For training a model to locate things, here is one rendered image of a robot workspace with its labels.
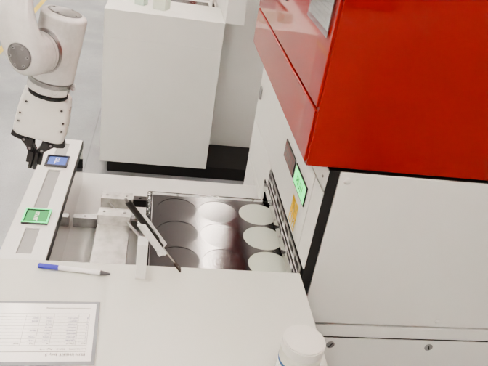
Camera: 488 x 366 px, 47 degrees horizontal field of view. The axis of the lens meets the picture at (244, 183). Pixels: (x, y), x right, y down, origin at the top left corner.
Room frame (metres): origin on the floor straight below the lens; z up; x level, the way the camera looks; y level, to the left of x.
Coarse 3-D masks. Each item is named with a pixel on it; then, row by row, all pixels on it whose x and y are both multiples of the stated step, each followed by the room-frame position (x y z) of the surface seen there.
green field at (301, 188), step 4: (296, 168) 1.17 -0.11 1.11; (296, 172) 1.16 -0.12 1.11; (296, 176) 1.15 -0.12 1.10; (300, 176) 1.13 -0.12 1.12; (296, 180) 1.15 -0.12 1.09; (300, 180) 1.12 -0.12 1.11; (296, 184) 1.14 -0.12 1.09; (300, 184) 1.11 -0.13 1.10; (296, 188) 1.13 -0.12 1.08; (300, 188) 1.11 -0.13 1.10; (304, 188) 1.08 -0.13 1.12; (300, 192) 1.10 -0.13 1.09; (304, 192) 1.07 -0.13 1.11; (300, 196) 1.09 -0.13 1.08
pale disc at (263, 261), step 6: (264, 252) 1.12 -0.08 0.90; (252, 258) 1.08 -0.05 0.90; (258, 258) 1.09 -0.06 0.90; (264, 258) 1.09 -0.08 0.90; (270, 258) 1.10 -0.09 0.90; (276, 258) 1.10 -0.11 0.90; (282, 258) 1.11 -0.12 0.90; (252, 264) 1.06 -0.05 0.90; (258, 264) 1.06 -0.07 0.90; (264, 264) 1.07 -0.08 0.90; (270, 264) 1.07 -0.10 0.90; (276, 264) 1.07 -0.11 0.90; (282, 264) 1.08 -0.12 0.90; (252, 270) 1.04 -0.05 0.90; (258, 270) 1.04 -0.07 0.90; (264, 270) 1.05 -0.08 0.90; (270, 270) 1.05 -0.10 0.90; (276, 270) 1.05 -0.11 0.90; (282, 270) 1.06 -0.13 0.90
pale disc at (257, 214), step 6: (252, 204) 1.33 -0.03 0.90; (240, 210) 1.29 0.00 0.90; (246, 210) 1.29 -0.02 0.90; (252, 210) 1.30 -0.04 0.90; (258, 210) 1.30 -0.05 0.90; (264, 210) 1.31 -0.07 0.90; (246, 216) 1.26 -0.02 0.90; (252, 216) 1.26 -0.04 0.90; (258, 216) 1.27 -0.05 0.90; (264, 216) 1.28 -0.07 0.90; (270, 216) 1.28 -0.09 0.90; (252, 222) 1.24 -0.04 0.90; (258, 222) 1.24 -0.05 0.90; (264, 222) 1.25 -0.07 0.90; (270, 222) 1.25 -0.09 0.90
